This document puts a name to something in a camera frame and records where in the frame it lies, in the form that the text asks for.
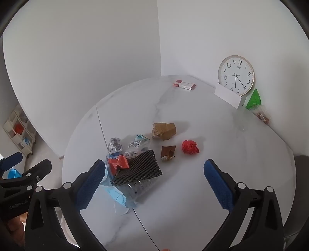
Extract blue face mask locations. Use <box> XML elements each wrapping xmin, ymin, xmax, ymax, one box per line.
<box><xmin>100</xmin><ymin>179</ymin><xmax>136</xmax><ymax>216</ymax></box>

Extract red packet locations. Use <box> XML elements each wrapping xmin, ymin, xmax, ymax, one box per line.
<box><xmin>108</xmin><ymin>155</ymin><xmax>130</xmax><ymax>176</ymax></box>

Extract printed paper ball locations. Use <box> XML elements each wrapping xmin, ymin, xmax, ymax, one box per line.
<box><xmin>108</xmin><ymin>137</ymin><xmax>122</xmax><ymax>154</ymax></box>

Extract red paper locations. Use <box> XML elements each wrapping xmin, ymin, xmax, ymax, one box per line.
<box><xmin>181</xmin><ymin>140</ymin><xmax>199</xmax><ymax>155</ymax></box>

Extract black foam mesh sheet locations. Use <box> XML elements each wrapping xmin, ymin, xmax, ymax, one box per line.
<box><xmin>110</xmin><ymin>149</ymin><xmax>163</xmax><ymax>186</ymax></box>

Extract small brown wrapper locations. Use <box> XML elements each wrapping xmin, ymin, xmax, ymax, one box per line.
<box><xmin>161</xmin><ymin>145</ymin><xmax>176</xmax><ymax>160</ymax></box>

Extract teal wrapper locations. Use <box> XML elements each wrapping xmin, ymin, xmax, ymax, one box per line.
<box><xmin>135</xmin><ymin>134</ymin><xmax>150</xmax><ymax>142</ymax></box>

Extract brown cardboard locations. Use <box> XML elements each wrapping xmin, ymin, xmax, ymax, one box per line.
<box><xmin>152</xmin><ymin>122</ymin><xmax>177</xmax><ymax>141</ymax></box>

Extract person's left hand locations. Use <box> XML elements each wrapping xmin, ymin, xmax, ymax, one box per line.
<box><xmin>7</xmin><ymin>216</ymin><xmax>25</xmax><ymax>247</ymax></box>

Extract blue plastic bin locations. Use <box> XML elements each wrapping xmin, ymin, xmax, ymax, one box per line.
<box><xmin>8</xmin><ymin>168</ymin><xmax>22</xmax><ymax>179</ymax></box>

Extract cream storage cart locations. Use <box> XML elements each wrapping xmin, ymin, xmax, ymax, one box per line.
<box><xmin>3</xmin><ymin>105</ymin><xmax>37</xmax><ymax>158</ymax></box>

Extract clear snack wrapper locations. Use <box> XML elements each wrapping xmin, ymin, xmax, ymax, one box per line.
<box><xmin>250</xmin><ymin>105</ymin><xmax>271</xmax><ymax>125</ymax></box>

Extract green plastic bag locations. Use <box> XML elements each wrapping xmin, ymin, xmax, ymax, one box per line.
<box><xmin>246</xmin><ymin>89</ymin><xmax>261</xmax><ymax>110</ymax></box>

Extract round white wall clock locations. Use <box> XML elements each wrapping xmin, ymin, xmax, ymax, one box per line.
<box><xmin>218</xmin><ymin>55</ymin><xmax>255</xmax><ymax>97</ymax></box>

